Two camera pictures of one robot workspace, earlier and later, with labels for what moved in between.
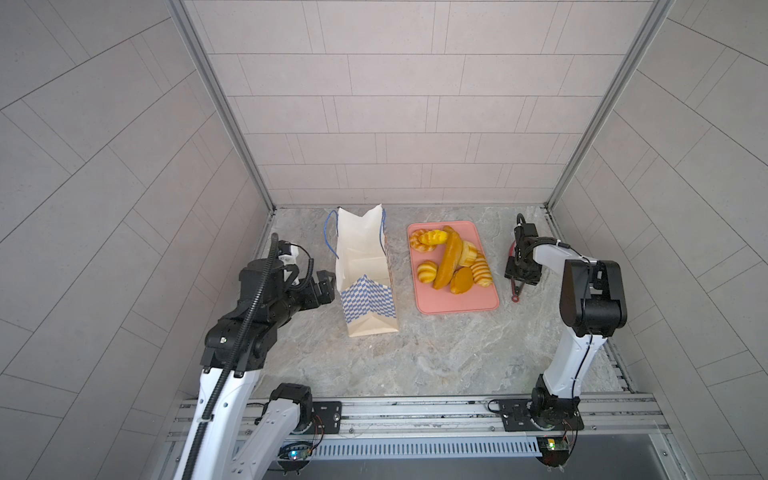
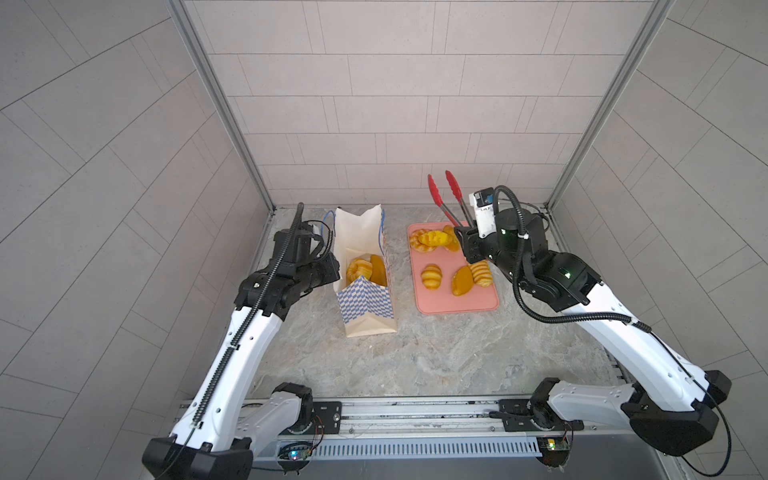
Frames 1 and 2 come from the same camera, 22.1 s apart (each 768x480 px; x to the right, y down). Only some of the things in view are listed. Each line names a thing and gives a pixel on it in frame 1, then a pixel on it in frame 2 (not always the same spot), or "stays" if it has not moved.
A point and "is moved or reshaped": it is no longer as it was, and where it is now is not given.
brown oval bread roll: [461, 281] stays
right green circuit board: [554, 450] stays
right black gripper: [509, 269] → [470, 241]
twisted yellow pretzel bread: [423, 240] stays
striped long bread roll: [481, 272] stays
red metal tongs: [516, 289] is moved or reshaped
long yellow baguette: [451, 259] → [378, 273]
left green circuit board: [299, 454] stays
